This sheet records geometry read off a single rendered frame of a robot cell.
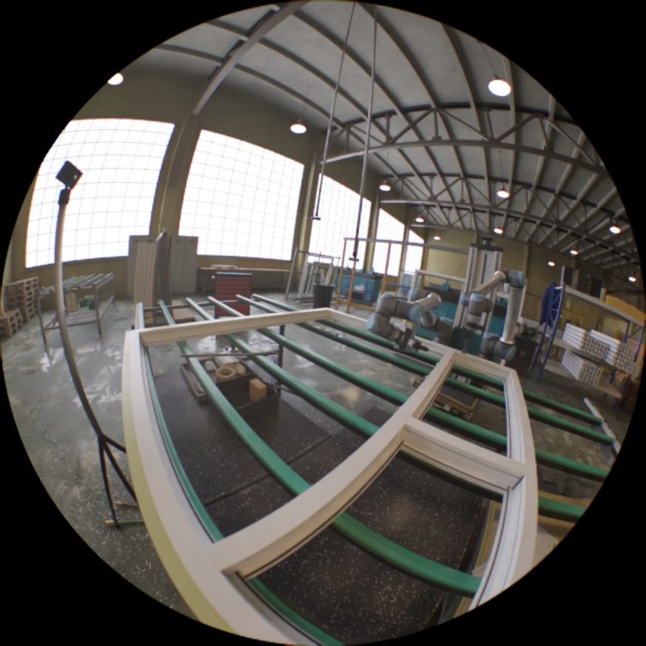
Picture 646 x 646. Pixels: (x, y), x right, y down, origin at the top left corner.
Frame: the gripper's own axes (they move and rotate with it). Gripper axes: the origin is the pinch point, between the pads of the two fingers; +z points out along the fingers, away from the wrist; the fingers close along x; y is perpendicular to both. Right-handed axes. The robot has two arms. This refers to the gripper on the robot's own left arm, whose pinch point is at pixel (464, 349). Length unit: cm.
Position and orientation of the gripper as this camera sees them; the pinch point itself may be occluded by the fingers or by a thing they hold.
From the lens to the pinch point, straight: 138.5
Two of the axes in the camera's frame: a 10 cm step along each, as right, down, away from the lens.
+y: -7.3, -2.7, 6.3
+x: -6.8, 1.1, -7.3
